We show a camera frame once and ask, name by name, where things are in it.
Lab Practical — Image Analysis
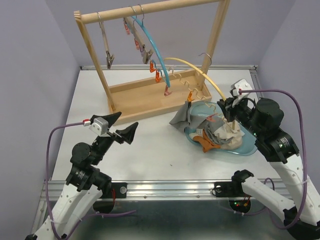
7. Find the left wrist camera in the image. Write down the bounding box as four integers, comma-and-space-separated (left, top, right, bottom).
82, 117, 109, 137

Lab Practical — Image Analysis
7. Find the blue plastic hanger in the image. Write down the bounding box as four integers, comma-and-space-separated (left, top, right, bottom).
123, 4, 172, 97

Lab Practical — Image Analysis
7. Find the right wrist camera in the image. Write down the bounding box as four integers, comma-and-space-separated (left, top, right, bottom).
230, 78, 253, 98

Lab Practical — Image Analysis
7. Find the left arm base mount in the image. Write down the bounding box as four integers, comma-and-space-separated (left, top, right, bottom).
101, 181, 128, 200

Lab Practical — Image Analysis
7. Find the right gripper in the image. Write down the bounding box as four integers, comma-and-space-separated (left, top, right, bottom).
216, 96, 264, 139

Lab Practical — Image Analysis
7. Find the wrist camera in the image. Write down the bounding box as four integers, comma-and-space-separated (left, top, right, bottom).
230, 78, 253, 98
82, 117, 109, 137

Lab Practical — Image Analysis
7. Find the aluminium mounting rail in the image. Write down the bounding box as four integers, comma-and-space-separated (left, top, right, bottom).
48, 178, 292, 202

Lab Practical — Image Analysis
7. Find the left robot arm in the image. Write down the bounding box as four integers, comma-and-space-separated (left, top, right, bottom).
26, 112, 139, 240

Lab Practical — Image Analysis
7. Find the wooden clothes rack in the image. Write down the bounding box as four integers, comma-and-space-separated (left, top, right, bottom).
74, 0, 230, 124

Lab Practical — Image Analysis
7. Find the teal plastic bin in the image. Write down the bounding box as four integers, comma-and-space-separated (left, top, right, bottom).
184, 101, 257, 156

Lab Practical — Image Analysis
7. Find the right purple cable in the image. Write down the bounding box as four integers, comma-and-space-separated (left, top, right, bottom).
238, 89, 308, 230

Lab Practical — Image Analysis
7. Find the beige cotton underwear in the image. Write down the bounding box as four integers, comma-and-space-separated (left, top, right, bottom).
219, 124, 245, 150

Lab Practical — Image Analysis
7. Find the grey and cream underwear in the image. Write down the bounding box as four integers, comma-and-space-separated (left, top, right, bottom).
204, 116, 231, 145

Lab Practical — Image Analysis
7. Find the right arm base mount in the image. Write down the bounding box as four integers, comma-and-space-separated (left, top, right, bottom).
212, 181, 242, 198

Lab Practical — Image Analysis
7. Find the plain grey underwear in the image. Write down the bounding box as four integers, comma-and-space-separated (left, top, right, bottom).
169, 101, 208, 131

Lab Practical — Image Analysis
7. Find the yellow plastic hanger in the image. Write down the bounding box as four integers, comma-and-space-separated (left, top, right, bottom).
163, 52, 239, 132

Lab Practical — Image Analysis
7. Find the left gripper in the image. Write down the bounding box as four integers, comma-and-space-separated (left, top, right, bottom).
92, 111, 139, 164

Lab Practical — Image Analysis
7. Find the orange and cream underwear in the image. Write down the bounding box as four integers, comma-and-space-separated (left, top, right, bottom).
191, 130, 221, 153

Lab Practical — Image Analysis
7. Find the white underwear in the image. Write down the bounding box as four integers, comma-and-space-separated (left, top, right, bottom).
188, 127, 245, 141

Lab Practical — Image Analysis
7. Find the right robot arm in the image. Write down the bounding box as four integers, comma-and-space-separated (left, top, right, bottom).
212, 97, 320, 240

